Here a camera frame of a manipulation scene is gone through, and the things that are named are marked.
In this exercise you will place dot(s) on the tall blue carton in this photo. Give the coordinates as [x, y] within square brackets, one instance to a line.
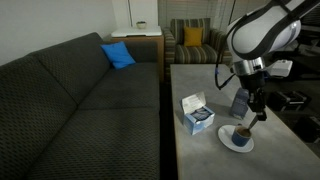
[239, 106]

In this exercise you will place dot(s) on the white plate with cup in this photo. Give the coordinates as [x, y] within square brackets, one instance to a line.
[225, 135]

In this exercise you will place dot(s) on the open white blue tea box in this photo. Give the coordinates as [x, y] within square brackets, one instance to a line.
[200, 121]

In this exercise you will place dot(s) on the blue mug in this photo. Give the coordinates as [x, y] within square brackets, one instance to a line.
[239, 139]

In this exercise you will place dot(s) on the black bag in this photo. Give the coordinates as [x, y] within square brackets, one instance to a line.
[308, 128]

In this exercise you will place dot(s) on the dark grey fabric sofa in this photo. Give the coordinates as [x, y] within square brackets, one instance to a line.
[66, 110]

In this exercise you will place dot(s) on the black equipment box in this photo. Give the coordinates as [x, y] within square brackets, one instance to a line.
[288, 100]

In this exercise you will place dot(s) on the yellow throw cushion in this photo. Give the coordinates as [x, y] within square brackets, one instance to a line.
[193, 36]

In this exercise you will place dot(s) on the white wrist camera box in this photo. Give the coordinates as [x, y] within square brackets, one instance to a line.
[280, 68]

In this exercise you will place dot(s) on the blue throw cushion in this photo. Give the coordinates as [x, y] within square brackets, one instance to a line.
[118, 55]

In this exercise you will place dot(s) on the white flat board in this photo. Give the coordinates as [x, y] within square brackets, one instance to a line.
[136, 32]

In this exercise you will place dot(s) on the brown wooden side table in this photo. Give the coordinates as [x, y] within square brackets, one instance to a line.
[160, 50]

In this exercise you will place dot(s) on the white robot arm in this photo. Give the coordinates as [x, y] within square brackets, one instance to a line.
[260, 33]

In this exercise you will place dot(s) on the striped fabric armchair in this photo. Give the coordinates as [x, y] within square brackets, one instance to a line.
[196, 53]

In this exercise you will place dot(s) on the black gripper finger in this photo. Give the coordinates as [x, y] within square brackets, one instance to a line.
[252, 101]
[261, 106]

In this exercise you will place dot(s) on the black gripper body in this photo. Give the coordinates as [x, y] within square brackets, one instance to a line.
[251, 82]

